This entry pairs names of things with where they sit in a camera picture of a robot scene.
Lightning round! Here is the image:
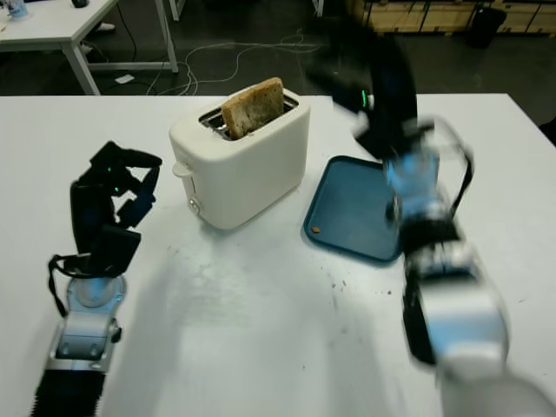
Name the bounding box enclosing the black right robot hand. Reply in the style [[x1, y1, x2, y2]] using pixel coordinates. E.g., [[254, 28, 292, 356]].
[[306, 25, 420, 164]]

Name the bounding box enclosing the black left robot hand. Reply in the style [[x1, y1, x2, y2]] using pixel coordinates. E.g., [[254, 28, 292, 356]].
[[69, 141, 163, 257]]

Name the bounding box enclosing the brown bread slice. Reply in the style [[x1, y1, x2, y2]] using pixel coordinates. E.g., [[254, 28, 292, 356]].
[[221, 76, 286, 140]]

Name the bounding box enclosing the teal plastic tray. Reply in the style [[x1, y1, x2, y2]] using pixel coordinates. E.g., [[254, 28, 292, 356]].
[[301, 155, 403, 265]]

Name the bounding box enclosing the cream white toaster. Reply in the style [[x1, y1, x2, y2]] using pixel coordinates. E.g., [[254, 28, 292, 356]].
[[168, 89, 312, 230]]

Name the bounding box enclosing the wooden crate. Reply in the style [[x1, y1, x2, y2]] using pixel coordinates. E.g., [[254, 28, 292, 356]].
[[351, 0, 556, 35]]

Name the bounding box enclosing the black trash bin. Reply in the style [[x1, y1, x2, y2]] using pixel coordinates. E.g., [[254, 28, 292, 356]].
[[467, 6, 507, 49]]

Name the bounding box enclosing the white office desk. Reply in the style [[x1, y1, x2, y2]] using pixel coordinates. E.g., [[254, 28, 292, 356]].
[[0, 0, 179, 96]]

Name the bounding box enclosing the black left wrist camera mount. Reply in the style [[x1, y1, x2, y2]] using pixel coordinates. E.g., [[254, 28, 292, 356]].
[[89, 225, 142, 277]]

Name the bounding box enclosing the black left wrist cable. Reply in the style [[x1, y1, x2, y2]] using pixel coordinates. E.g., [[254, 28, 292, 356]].
[[46, 254, 88, 316]]

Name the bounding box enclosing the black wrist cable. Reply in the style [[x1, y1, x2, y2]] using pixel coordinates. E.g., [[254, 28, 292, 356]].
[[46, 254, 88, 316], [434, 116, 475, 214]]

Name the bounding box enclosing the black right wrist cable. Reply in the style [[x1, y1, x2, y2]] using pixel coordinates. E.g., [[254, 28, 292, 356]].
[[434, 116, 475, 214]]

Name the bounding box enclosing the white floor cable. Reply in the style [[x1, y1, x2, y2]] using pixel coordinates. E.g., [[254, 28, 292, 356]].
[[145, 29, 331, 96]]

